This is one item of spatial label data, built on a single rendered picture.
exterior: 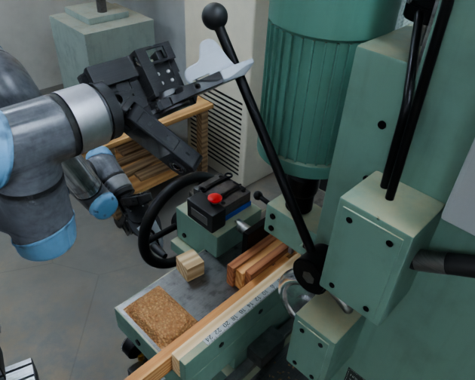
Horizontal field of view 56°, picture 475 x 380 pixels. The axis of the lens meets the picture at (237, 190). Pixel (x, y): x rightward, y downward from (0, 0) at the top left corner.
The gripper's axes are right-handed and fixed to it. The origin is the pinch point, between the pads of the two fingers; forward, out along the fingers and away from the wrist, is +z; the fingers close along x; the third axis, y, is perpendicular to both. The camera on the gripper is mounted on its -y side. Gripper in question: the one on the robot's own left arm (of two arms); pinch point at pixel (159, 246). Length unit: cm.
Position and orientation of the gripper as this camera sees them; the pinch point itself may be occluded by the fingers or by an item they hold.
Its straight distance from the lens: 128.5
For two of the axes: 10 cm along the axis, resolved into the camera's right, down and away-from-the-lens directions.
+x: -7.2, 3.5, -6.0
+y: -4.1, 4.8, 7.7
